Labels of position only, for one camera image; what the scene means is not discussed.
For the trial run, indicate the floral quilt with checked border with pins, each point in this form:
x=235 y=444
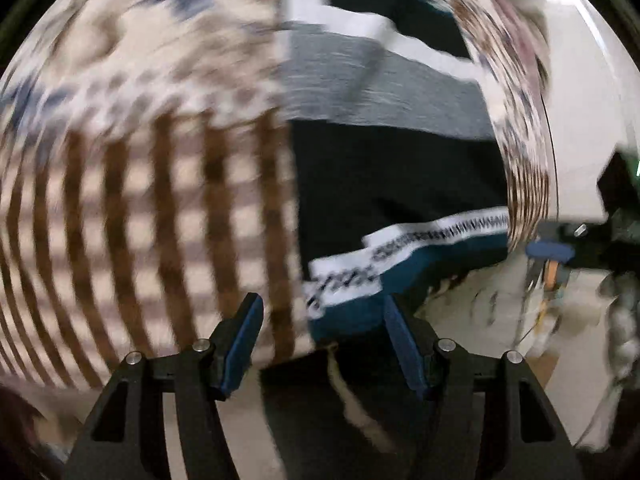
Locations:
x=125 y=110

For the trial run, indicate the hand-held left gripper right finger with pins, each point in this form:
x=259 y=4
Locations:
x=402 y=345

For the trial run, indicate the white bed headboard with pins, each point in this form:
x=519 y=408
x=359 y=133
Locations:
x=575 y=85

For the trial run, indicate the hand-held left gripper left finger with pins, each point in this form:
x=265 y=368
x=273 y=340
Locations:
x=245 y=340

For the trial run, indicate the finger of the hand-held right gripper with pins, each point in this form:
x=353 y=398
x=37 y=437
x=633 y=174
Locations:
x=550 y=251

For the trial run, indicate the striped knit sweater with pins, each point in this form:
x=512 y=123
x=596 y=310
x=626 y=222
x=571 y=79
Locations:
x=390 y=170

